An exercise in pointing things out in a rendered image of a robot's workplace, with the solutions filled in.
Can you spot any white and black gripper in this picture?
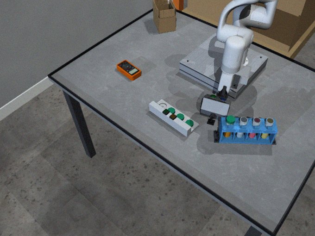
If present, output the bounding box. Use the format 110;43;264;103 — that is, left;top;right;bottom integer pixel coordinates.
218;68;235;99

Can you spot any brown cardboard box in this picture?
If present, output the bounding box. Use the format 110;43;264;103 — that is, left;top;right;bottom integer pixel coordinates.
152;0;176;33

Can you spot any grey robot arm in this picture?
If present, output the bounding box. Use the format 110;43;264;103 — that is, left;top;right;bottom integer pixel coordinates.
216;0;278;85

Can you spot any orange pocket multimeter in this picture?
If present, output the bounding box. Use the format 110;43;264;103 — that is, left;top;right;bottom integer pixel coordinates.
117;60;141;81

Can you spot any white tube neck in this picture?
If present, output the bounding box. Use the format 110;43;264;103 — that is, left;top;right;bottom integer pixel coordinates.
266;118;274;125

